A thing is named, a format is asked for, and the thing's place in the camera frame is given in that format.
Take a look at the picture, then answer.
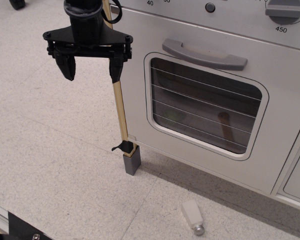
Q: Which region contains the grey oven door handle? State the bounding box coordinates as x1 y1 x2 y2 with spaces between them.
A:
162 38 248 71

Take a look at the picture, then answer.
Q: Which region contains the white oven door with window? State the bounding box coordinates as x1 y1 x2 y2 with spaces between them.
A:
118 8 300 194

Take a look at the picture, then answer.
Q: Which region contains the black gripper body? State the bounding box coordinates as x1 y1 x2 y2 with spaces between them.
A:
43 0 133 62

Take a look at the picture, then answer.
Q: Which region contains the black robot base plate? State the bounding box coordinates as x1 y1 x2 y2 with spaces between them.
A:
8 212 53 240

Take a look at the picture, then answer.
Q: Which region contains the black cable tie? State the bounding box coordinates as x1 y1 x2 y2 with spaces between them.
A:
111 140 134 154

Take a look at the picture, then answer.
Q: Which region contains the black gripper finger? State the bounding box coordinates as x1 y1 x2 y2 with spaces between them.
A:
109 52 125 84
54 50 76 81

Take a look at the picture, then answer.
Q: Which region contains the green item inside oven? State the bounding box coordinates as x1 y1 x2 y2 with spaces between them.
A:
164 110 185 122

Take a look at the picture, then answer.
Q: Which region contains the grey round button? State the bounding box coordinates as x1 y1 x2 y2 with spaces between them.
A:
205 2 216 13

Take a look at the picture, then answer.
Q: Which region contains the grey leg foot cap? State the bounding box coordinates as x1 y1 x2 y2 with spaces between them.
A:
123 146 141 176

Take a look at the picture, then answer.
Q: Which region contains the wooden fork inside oven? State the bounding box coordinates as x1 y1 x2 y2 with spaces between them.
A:
217 112 234 143

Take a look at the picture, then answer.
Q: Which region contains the white salt shaker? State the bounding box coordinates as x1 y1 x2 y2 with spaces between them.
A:
181 199 205 236

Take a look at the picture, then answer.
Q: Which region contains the grey temperature knob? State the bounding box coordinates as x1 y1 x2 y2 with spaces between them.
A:
265 0 300 25

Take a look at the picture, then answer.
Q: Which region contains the black caster wheel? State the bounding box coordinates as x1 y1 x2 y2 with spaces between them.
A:
9 0 26 10

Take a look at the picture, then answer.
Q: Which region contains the wooden corner leg post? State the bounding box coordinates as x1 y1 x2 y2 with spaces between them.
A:
102 0 135 154

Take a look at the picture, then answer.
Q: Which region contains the white toy oven cabinet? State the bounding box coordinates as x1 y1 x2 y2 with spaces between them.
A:
110 0 300 209

